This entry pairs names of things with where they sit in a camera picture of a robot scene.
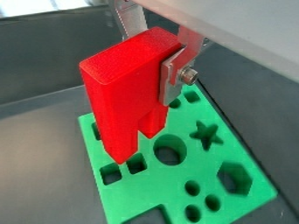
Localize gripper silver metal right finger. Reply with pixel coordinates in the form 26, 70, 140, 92
158, 25, 204, 106

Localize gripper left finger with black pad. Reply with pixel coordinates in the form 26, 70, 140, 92
106, 0, 146, 40

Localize red double-square block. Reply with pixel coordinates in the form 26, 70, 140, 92
78, 27, 180, 164

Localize green foam shape board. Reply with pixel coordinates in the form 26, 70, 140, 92
78, 86, 276, 224

